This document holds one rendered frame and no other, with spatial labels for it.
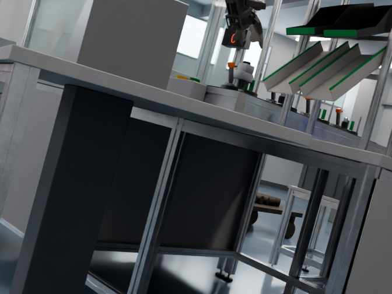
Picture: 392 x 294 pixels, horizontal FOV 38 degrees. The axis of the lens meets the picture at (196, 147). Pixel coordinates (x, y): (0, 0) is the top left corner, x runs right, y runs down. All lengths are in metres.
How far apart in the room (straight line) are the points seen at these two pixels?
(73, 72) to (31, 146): 1.60
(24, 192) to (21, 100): 1.59
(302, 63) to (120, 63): 0.74
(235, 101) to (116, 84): 0.77
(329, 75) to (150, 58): 0.64
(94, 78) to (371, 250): 0.82
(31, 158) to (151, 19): 1.32
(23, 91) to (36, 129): 1.57
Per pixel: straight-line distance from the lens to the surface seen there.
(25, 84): 1.12
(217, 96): 1.91
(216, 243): 3.35
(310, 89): 1.82
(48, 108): 2.64
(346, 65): 1.93
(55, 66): 1.11
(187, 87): 1.92
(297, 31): 1.90
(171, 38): 1.54
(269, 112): 1.98
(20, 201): 2.70
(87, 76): 1.13
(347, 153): 1.48
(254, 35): 2.06
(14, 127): 1.13
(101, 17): 1.48
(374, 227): 1.50
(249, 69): 2.09
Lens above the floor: 0.79
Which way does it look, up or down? 1 degrees down
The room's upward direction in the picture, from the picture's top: 15 degrees clockwise
